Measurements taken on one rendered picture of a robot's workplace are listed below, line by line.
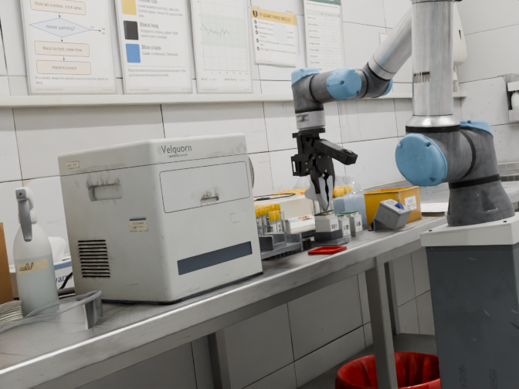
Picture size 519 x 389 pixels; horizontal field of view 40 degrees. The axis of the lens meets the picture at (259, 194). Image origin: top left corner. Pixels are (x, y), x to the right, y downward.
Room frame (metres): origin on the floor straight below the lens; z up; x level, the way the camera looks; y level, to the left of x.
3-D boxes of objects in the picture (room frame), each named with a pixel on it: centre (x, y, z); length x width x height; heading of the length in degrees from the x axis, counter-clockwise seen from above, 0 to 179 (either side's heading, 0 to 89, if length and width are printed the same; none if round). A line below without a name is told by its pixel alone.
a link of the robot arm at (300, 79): (1.85, -0.15, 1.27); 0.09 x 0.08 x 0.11; 40
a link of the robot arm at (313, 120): (1.85, -0.15, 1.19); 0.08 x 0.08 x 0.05
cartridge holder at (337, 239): (1.85, -0.16, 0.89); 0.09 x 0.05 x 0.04; 50
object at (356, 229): (1.97, -0.24, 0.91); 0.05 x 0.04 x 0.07; 52
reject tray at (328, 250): (1.71, -0.14, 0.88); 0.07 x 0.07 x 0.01; 52
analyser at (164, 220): (1.49, 0.20, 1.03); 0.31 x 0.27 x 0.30; 142
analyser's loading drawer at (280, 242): (1.59, 0.00, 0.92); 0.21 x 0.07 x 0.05; 142
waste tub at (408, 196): (2.16, -0.39, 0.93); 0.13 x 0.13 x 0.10; 51
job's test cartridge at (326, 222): (1.85, -0.16, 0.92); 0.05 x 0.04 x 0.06; 50
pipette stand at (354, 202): (2.07, -0.25, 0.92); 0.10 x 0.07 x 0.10; 137
